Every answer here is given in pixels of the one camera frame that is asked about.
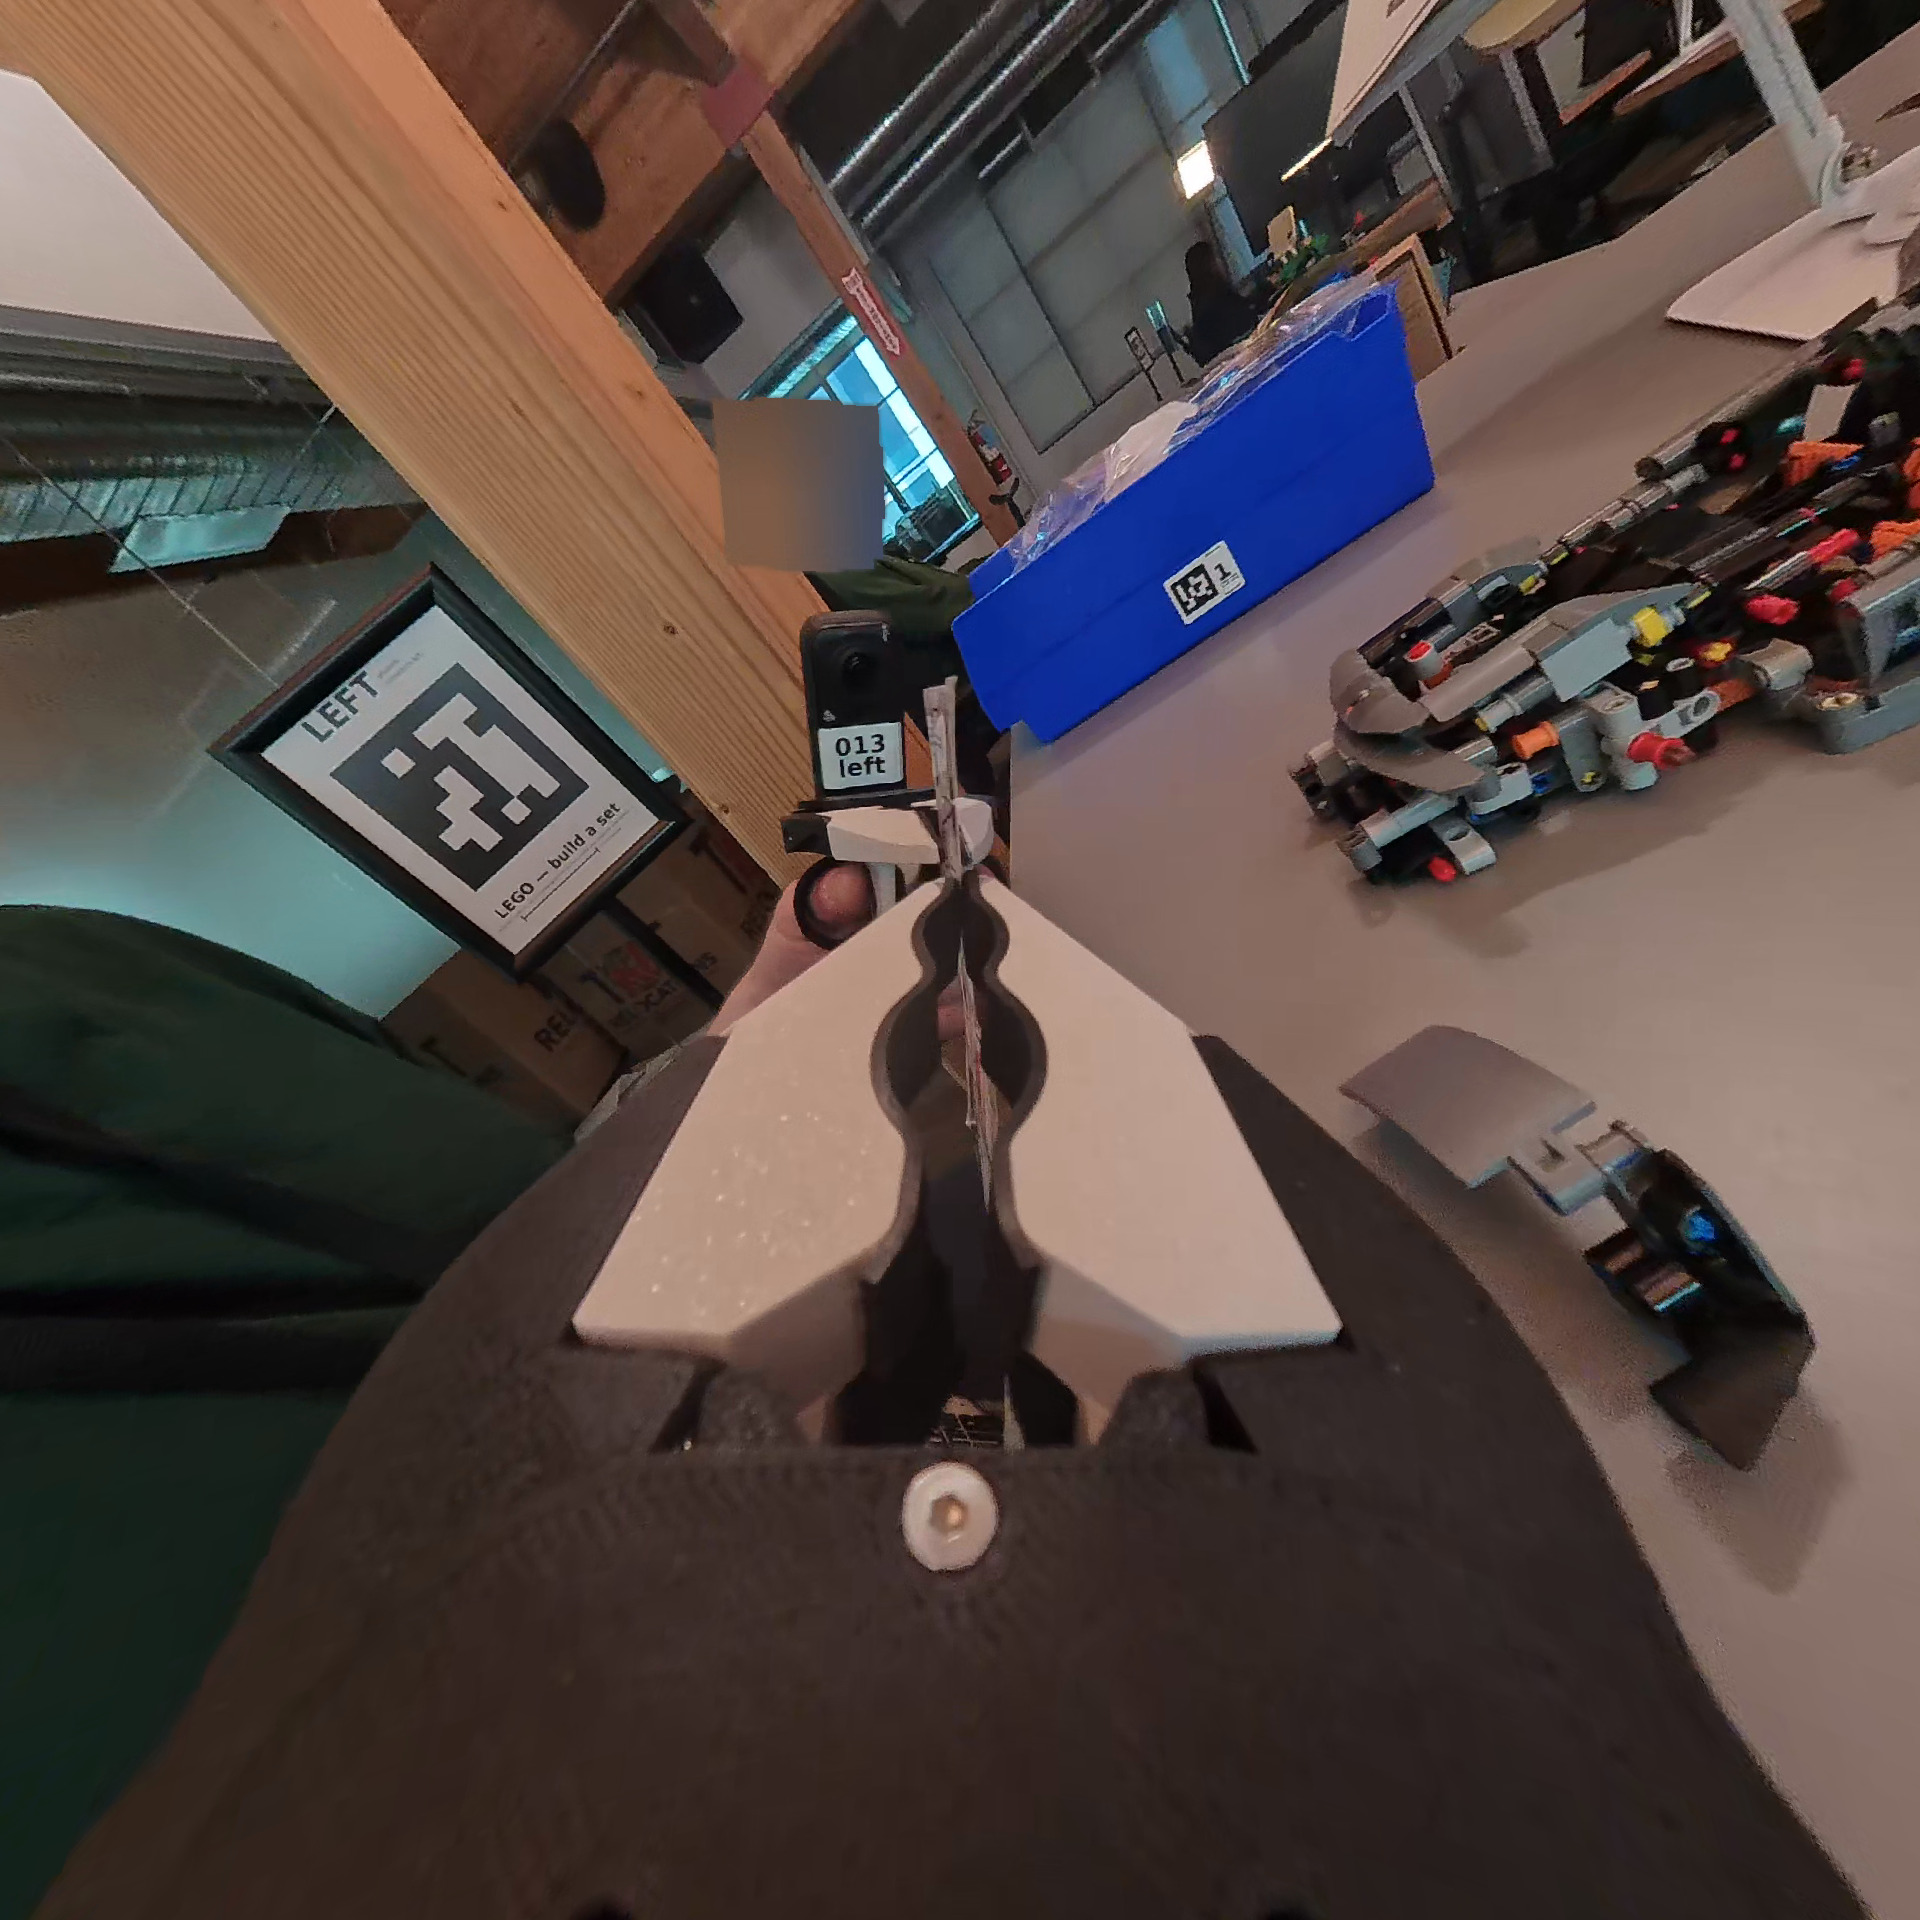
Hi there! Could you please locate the cardboard box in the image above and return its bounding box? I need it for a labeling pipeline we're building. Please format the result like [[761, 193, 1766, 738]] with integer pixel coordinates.
[[382, 944, 624, 1120], [568, 815, 781, 1050]]

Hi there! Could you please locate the grey lego fender assembly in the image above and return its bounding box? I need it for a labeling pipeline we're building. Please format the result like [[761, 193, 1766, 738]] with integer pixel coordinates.
[[1340, 1024, 1817, 1471]]

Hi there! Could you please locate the grey lego car model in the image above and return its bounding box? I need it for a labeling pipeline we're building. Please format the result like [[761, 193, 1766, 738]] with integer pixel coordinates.
[[1288, 314, 1920, 887]]

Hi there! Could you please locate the person's left hand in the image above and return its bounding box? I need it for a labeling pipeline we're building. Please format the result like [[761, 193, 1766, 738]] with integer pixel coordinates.
[[704, 877, 905, 1039]]

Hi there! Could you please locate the black wall speaker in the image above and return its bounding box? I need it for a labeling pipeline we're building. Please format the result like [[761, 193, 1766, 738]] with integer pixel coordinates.
[[630, 247, 745, 360]]

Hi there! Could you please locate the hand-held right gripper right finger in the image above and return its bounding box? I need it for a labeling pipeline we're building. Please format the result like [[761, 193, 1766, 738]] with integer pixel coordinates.
[[959, 877, 1342, 1444]]

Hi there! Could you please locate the blue plastic bin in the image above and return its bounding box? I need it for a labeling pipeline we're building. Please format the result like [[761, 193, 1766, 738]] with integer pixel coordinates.
[[951, 286, 1437, 744]]

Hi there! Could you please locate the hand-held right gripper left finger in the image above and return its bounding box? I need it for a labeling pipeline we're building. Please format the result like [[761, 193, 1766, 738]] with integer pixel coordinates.
[[573, 881, 964, 1444]]

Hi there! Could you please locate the wooden beam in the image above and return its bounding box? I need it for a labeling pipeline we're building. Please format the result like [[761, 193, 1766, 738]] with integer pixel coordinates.
[[0, 0, 841, 887]]

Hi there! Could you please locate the black framed marker sign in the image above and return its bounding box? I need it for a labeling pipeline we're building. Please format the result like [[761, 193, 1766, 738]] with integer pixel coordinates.
[[209, 562, 695, 980]]

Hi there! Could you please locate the clear plastic bag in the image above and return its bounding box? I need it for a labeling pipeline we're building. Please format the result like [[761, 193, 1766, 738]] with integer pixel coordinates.
[[989, 276, 1397, 577]]

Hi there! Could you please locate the person in green shirt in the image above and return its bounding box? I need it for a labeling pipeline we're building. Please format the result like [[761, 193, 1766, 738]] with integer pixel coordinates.
[[0, 557, 985, 1920]]

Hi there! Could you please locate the dark screen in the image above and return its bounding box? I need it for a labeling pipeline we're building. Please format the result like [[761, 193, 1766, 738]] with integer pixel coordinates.
[[1199, 56, 1352, 261]]

